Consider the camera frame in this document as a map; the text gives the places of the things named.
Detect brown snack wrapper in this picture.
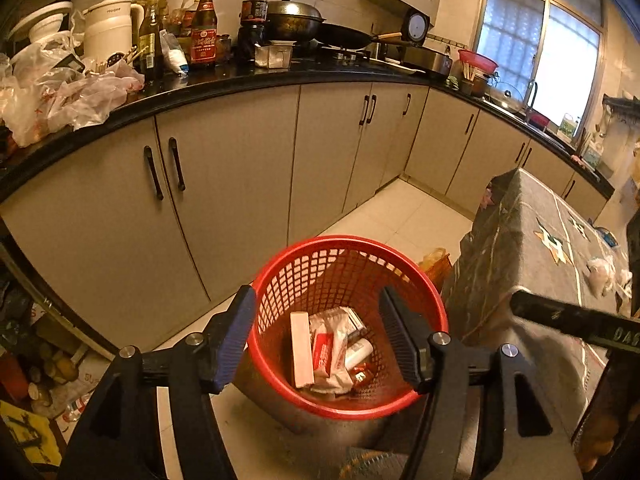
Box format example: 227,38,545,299
349,362,376,391

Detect white ointment tube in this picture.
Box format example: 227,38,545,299
345,338,374,370

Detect long white barcode box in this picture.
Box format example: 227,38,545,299
290,311,314,389

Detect white printed plastic bag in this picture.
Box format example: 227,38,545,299
309,307,366,396

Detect lower kitchen cabinets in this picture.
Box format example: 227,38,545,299
0,81,616,354

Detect red mesh trash basket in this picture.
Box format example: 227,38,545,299
248,235,448,420

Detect person right hand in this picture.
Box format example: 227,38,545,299
575,399,639,474

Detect grey patterned tablecloth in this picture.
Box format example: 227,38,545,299
442,169,639,431

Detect sink faucet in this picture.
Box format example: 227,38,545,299
522,78,538,122

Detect red colander bowl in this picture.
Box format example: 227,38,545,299
458,49,498,78

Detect crumpled plastic bags on counter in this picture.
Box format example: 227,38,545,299
1,32,144,148

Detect black frying pan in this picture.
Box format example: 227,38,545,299
314,23,402,50

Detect red label sauce bottle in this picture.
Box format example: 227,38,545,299
190,0,217,65

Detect white electric kettle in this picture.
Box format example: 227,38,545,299
82,0,144,63

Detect steel wok with lid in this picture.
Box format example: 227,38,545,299
265,0,324,44

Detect dark soy sauce bottle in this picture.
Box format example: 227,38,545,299
235,0,268,65

